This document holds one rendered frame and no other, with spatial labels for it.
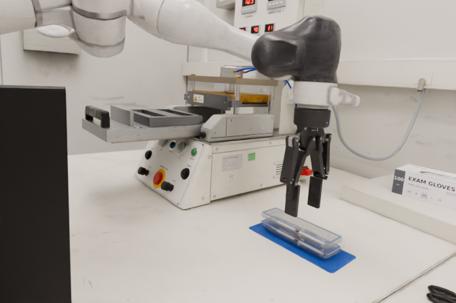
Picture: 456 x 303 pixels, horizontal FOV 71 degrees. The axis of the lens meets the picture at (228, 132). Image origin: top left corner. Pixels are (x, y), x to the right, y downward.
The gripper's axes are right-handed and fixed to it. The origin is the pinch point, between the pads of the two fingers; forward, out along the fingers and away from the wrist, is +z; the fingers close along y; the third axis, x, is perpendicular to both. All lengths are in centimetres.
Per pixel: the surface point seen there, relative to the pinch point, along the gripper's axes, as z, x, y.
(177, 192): 6.6, -33.4, 11.6
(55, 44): -40, -173, 10
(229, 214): 10.1, -19.9, 3.9
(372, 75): -30, -17, -62
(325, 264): 10.2, 8.8, 3.3
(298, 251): 10.2, 2.7, 3.8
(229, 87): -23, -43, -14
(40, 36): -43, -174, 17
